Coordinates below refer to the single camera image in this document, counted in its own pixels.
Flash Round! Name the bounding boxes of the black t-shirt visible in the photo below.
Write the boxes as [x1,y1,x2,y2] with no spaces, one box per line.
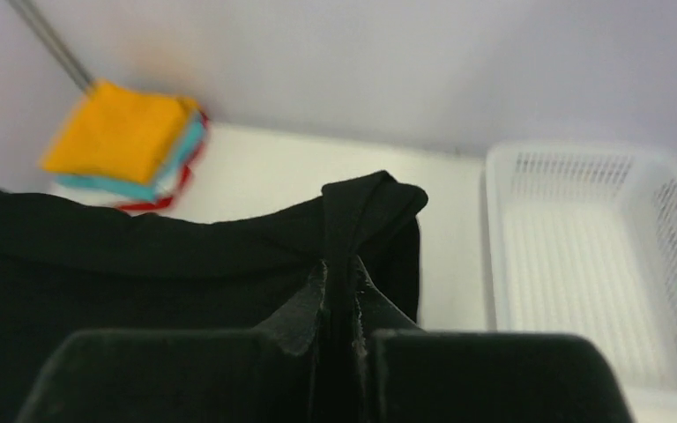
[0,171,428,422]

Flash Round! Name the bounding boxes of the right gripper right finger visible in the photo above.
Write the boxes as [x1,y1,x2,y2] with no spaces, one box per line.
[355,262,632,422]

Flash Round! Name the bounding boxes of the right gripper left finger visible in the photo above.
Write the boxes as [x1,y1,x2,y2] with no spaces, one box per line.
[17,264,327,422]

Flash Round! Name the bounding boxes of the white plastic basket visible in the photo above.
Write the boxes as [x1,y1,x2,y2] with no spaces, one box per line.
[485,141,677,411]

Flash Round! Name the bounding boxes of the orange folded t-shirt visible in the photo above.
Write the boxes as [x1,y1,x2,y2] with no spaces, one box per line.
[41,79,199,183]

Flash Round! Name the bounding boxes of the red folded t-shirt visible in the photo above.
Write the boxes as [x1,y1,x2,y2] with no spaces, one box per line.
[112,113,210,212]

